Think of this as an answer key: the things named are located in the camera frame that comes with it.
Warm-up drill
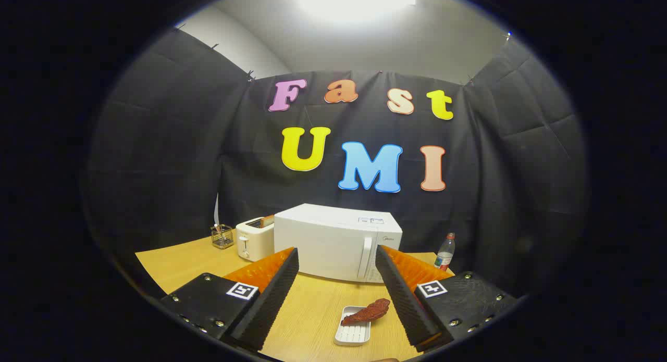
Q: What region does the red-brown meat piece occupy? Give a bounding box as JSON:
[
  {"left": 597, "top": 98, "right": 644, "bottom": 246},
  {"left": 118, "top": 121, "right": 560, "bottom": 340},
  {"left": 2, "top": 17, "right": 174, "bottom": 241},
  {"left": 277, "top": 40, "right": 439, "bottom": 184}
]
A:
[{"left": 341, "top": 298, "right": 391, "bottom": 326}]

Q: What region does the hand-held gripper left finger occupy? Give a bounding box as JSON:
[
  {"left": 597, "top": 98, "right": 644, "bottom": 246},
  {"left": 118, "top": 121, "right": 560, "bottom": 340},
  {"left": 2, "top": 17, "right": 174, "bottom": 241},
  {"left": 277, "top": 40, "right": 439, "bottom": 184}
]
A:
[{"left": 159, "top": 246, "right": 300, "bottom": 352}]

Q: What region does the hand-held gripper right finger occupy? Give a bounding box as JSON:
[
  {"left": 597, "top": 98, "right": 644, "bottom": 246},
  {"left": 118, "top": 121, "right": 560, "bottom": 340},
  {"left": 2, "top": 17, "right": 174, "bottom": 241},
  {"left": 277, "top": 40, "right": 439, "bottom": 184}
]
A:
[{"left": 374, "top": 245, "right": 519, "bottom": 353}]

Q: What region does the white pop-up toaster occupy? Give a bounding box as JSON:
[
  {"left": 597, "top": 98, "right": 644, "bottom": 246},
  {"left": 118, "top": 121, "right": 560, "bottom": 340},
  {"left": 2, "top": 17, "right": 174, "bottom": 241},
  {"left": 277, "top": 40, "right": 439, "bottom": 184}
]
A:
[{"left": 236, "top": 216, "right": 276, "bottom": 262}]

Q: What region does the clear plastic water bottle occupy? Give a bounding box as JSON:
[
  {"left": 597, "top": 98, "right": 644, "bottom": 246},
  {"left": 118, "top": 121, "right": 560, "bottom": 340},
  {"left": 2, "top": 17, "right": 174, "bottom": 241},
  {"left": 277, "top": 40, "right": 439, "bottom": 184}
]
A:
[{"left": 434, "top": 233, "right": 456, "bottom": 271}]

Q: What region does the small white ribbed tray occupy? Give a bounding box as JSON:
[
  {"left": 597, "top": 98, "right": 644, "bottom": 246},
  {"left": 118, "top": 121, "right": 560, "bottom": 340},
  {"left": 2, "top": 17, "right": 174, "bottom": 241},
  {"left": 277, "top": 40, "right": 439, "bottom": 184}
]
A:
[{"left": 334, "top": 306, "right": 372, "bottom": 347}]

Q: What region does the wire mesh holder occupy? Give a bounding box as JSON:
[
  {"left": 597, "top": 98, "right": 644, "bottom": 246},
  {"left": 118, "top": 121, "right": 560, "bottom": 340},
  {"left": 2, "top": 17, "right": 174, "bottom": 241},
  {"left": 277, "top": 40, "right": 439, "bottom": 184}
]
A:
[{"left": 211, "top": 224, "right": 234, "bottom": 249}]

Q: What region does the white toaster oven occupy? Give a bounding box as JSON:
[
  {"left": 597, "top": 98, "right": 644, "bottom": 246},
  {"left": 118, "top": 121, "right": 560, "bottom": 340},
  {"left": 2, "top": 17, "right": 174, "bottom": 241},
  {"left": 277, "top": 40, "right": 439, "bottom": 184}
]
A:
[{"left": 274, "top": 203, "right": 403, "bottom": 284}]

